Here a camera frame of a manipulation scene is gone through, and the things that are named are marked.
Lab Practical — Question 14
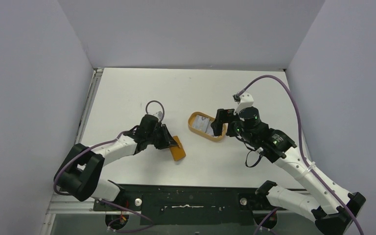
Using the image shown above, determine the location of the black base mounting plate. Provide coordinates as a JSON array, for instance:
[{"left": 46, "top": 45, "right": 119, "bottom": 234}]
[{"left": 93, "top": 183, "right": 306, "bottom": 229}]

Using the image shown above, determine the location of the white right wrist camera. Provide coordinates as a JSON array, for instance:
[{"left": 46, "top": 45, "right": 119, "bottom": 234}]
[{"left": 233, "top": 92, "right": 254, "bottom": 115}]

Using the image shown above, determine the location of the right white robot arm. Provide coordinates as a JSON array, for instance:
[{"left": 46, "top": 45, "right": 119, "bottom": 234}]
[{"left": 211, "top": 107, "right": 366, "bottom": 235}]

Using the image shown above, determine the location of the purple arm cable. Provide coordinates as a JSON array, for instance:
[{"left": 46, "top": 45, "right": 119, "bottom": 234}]
[
  {"left": 233, "top": 74, "right": 366, "bottom": 235},
  {"left": 52, "top": 99, "right": 166, "bottom": 234}
]

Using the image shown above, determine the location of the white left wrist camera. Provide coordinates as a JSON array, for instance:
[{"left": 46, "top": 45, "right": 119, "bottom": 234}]
[{"left": 152, "top": 111, "right": 164, "bottom": 119}]

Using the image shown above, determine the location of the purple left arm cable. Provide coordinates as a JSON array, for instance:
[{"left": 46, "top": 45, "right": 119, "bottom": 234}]
[{"left": 52, "top": 99, "right": 166, "bottom": 234}]

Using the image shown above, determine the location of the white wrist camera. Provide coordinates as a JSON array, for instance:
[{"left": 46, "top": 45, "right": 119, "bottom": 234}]
[
  {"left": 152, "top": 111, "right": 164, "bottom": 119},
  {"left": 233, "top": 92, "right": 254, "bottom": 115}
]

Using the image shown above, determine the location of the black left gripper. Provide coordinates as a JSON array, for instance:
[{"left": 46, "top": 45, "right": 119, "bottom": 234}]
[{"left": 147, "top": 124, "right": 177, "bottom": 150}]

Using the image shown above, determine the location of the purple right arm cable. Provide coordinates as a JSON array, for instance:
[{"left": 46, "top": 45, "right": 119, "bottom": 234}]
[{"left": 233, "top": 74, "right": 366, "bottom": 235}]

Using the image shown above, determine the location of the orange leather card holder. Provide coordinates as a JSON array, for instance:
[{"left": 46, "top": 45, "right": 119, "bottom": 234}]
[{"left": 169, "top": 136, "right": 186, "bottom": 162}]

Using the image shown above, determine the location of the tan oval tray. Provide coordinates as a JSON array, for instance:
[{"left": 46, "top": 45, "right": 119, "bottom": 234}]
[{"left": 188, "top": 112, "right": 227, "bottom": 142}]

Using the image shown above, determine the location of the aluminium side rail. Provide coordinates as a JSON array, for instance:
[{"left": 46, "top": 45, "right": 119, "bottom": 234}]
[{"left": 74, "top": 68, "right": 104, "bottom": 144}]

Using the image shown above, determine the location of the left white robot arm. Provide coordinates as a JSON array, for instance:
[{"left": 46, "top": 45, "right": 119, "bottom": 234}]
[{"left": 53, "top": 114, "right": 180, "bottom": 210}]

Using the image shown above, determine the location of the left stack credit card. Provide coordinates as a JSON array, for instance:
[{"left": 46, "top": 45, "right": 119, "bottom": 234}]
[{"left": 192, "top": 115, "right": 210, "bottom": 133}]

